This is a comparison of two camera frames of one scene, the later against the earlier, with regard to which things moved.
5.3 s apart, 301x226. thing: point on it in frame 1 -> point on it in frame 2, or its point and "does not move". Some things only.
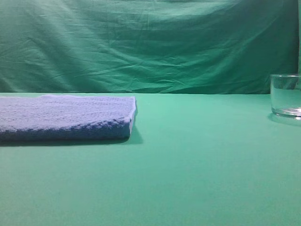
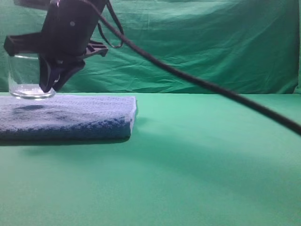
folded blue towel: (53, 117) does not move
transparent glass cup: (286, 95) -> (24, 78)
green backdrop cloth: (147, 46) does not move
